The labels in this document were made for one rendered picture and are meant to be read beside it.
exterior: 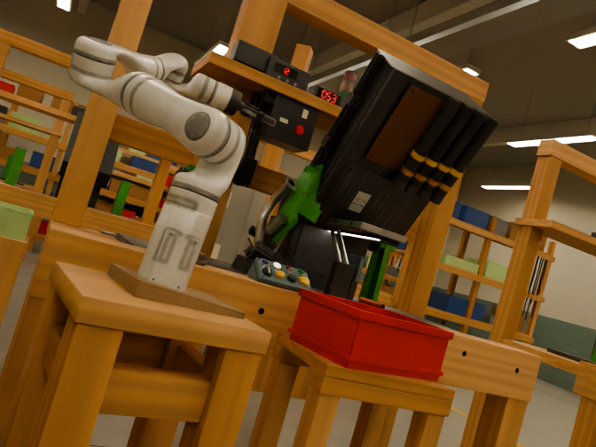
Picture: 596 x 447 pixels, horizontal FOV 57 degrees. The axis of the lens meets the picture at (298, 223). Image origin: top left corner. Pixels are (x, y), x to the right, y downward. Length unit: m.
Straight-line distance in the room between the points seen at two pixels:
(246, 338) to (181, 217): 0.24
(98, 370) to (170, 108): 0.49
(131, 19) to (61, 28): 9.99
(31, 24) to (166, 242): 11.02
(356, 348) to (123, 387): 0.47
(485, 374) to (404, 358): 0.59
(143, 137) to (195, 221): 1.01
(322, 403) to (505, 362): 0.84
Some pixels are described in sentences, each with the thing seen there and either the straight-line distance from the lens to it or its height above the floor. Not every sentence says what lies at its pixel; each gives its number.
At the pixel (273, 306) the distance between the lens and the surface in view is 1.37.
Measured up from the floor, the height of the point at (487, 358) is 0.85.
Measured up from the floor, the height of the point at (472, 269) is 1.47.
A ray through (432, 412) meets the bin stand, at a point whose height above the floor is 0.74.
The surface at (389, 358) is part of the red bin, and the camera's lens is 1.22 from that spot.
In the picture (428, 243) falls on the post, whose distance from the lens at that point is 2.35.
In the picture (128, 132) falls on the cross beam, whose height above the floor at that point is 1.23.
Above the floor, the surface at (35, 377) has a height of 0.65.
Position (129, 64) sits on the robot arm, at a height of 1.32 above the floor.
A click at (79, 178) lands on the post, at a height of 1.03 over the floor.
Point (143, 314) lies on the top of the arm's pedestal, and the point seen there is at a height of 0.84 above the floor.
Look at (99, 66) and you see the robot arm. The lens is 1.32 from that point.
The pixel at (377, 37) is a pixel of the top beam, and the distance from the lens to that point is 2.26.
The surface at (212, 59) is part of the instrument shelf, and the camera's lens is 1.83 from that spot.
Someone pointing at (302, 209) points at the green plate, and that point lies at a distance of 1.63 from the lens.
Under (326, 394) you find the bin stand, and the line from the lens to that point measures 1.13.
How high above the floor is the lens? 0.99
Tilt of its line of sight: 3 degrees up
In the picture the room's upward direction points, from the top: 16 degrees clockwise
